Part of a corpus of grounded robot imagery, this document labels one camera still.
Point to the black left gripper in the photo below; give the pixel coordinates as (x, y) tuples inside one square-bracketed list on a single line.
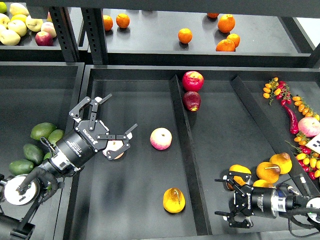
[(91, 135)]

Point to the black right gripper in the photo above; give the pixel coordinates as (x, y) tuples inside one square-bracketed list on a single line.
[(248, 200)]

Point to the yellow orange pear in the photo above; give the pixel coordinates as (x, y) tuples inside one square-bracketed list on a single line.
[(173, 200)]

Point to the dark green avocado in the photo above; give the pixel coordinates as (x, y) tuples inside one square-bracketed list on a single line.
[(33, 153)]

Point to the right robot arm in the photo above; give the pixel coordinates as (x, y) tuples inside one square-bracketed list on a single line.
[(301, 210)]

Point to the yellow pear with stem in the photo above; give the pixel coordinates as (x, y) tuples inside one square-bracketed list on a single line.
[(268, 171)]

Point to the green avocado upper right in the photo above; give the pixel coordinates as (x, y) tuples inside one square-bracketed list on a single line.
[(55, 136)]

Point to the green avocado top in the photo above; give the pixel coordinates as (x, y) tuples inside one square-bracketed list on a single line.
[(43, 129)]

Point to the yellow pear far right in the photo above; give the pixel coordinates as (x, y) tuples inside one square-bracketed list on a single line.
[(283, 160)]

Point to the green avocado bottom left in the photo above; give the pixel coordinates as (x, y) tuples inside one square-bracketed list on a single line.
[(21, 166)]

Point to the pink apple left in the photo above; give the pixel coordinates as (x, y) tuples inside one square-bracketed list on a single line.
[(112, 145)]

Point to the pink apple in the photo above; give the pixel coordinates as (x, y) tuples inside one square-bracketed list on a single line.
[(161, 138), (309, 126), (112, 145)]

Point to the pink apple centre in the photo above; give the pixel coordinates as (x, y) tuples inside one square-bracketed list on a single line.
[(161, 138)]

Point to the black left tray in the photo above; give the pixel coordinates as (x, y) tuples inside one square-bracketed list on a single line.
[(33, 93)]

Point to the black tray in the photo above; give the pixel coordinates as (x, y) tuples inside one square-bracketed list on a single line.
[(123, 199), (33, 93)]

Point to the cherry tomato bunch lower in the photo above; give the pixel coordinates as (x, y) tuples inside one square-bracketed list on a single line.
[(308, 159)]

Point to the cherry tomato bunch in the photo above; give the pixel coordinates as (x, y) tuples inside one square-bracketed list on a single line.
[(277, 89), (308, 159)]

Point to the red chili pepper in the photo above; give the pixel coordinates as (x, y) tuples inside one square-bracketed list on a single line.
[(293, 122)]

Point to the black centre tray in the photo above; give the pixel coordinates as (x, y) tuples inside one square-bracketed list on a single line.
[(123, 199)]

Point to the black upper shelf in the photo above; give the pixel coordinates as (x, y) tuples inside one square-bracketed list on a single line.
[(152, 39)]

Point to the dark red apple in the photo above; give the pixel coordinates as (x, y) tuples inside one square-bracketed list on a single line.
[(191, 101)]

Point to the bright red apple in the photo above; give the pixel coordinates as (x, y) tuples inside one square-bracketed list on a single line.
[(192, 81)]

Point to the red apple on shelf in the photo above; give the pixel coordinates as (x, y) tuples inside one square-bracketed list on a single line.
[(43, 38)]

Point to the pink apple right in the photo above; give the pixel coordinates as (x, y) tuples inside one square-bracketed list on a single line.
[(309, 126)]

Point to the cherry tomato bunch upper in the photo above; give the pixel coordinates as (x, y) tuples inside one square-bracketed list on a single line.
[(277, 89)]

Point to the pale yellow apple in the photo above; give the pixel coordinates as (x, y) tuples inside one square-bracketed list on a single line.
[(18, 26)]

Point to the orange on shelf front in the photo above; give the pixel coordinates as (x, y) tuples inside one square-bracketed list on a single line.
[(226, 45)]

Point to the large orange on shelf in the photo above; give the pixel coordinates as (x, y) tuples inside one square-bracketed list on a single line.
[(226, 23)]

